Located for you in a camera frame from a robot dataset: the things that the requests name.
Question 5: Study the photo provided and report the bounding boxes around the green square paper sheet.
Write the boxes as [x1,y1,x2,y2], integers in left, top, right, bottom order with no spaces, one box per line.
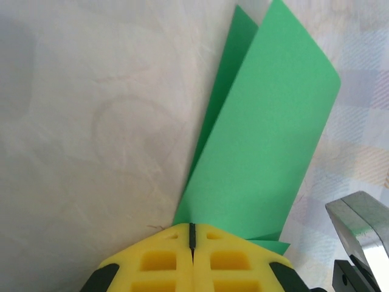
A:
[173,0,342,257]

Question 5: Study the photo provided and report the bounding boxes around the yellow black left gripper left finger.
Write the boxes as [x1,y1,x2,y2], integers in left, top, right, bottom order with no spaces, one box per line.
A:
[78,223,195,292]

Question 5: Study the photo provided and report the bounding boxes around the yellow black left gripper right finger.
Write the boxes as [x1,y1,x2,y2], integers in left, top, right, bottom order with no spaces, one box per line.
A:
[193,223,310,292]

